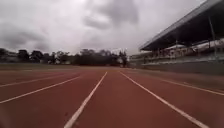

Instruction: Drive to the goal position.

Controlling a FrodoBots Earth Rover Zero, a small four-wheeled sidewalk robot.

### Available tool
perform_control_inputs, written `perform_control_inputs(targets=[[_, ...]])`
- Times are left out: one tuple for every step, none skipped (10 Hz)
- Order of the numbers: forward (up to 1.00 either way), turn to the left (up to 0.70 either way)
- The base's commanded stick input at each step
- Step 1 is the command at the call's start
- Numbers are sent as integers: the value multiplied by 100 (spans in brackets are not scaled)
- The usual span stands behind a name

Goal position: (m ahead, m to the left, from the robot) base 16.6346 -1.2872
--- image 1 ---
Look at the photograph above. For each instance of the row of trees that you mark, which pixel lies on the row of trees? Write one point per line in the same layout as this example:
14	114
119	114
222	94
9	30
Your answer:
93	58

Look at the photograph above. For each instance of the red running track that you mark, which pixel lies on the red running track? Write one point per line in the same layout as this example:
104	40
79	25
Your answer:
126	106

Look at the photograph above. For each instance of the grass field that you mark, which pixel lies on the grass field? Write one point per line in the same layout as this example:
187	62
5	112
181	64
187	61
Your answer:
33	66

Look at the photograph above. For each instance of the roofed grandstand building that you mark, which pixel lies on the roofed grandstand building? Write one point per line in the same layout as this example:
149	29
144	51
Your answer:
193	33

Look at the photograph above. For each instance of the low building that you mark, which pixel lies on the low building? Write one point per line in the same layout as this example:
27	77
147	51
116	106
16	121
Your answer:
10	57

